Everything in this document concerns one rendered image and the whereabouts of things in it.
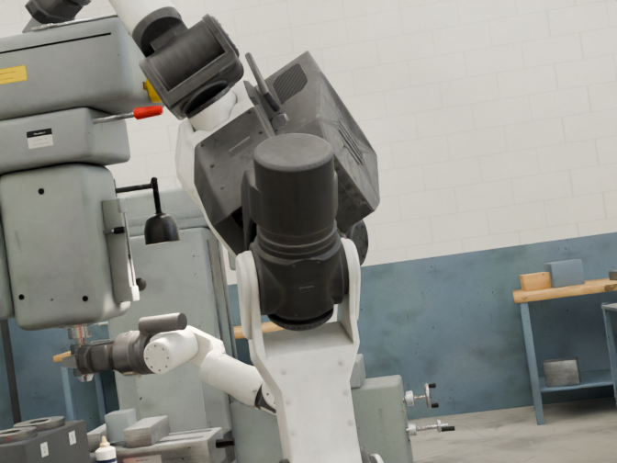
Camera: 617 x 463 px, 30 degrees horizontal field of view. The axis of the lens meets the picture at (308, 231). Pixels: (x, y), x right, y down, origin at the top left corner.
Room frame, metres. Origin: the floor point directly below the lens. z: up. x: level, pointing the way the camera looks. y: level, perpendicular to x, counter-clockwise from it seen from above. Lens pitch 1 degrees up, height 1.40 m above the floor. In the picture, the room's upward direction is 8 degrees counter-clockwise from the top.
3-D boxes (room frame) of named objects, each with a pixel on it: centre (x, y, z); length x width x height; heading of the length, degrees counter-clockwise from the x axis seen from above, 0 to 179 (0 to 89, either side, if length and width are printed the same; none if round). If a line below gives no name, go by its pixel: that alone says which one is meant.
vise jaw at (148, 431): (2.52, 0.41, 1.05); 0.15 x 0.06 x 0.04; 172
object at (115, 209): (2.34, 0.38, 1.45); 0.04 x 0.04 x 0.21; 81
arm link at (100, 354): (2.31, 0.41, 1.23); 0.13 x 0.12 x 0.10; 152
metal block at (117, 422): (2.53, 0.46, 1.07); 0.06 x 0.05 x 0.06; 172
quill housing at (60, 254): (2.36, 0.50, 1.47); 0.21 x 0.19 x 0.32; 171
